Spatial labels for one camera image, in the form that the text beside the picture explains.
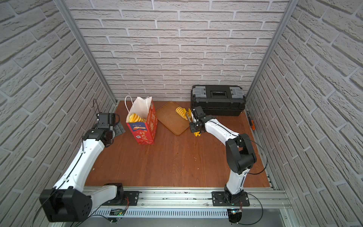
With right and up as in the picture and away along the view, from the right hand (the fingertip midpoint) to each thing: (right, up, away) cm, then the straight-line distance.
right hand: (196, 126), depth 94 cm
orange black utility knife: (+45, +3, +16) cm, 48 cm away
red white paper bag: (-32, -3, -11) cm, 34 cm away
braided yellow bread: (-37, +6, -15) cm, 40 cm away
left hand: (-48, +1, -15) cm, 51 cm away
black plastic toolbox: (+16, +18, +4) cm, 25 cm away
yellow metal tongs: (-1, -4, -8) cm, 9 cm away
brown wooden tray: (-21, +7, +16) cm, 28 cm away
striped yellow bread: (-10, +10, +13) cm, 20 cm away
